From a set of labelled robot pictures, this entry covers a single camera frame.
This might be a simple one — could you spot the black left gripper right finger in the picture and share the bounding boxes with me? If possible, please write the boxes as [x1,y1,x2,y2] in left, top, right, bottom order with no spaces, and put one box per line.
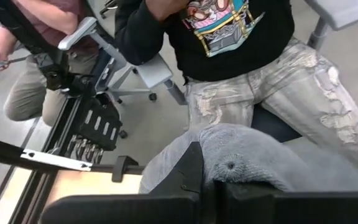
[213,180,358,224]

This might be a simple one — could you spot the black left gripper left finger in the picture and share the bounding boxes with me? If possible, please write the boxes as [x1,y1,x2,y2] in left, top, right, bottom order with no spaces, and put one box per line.
[40,141,204,224]

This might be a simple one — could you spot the grey denim cap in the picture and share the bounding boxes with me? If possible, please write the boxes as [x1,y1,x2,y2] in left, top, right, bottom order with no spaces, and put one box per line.
[138,123,358,195]

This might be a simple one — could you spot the black table edge clamp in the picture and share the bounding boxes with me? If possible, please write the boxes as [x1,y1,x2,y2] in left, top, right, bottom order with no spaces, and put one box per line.
[112,155,139,184]

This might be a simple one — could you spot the black slotted box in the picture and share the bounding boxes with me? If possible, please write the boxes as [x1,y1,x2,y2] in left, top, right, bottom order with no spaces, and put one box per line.
[67,93,124,164]

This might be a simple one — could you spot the person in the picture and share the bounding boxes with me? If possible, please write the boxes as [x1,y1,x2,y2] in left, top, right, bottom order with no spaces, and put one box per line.
[114,0,358,175]
[0,0,101,127]

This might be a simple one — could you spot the white metal bracket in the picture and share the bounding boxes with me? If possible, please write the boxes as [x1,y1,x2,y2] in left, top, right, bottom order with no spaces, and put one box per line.
[20,148,93,172]

